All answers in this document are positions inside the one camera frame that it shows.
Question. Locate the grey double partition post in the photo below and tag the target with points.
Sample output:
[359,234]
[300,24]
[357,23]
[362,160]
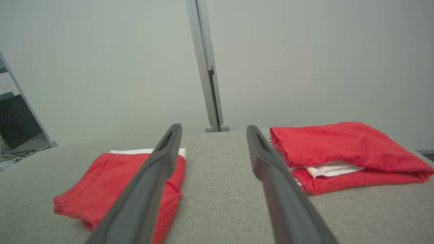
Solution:
[202,51]

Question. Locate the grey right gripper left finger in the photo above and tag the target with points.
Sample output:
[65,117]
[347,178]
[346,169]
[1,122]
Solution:
[142,196]

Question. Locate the dark cabinet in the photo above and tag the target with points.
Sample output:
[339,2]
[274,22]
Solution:
[17,122]

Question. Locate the red and white basketball jersey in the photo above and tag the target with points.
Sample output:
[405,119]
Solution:
[339,145]

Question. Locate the grey metal partition post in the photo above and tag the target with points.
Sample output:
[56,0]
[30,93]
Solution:
[53,143]

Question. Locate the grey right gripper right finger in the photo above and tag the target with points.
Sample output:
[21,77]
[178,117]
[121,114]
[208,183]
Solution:
[284,203]

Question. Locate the grey rounded post foot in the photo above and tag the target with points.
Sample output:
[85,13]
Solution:
[209,129]
[224,128]

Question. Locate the red basketball shorts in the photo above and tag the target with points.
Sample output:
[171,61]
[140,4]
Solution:
[91,193]

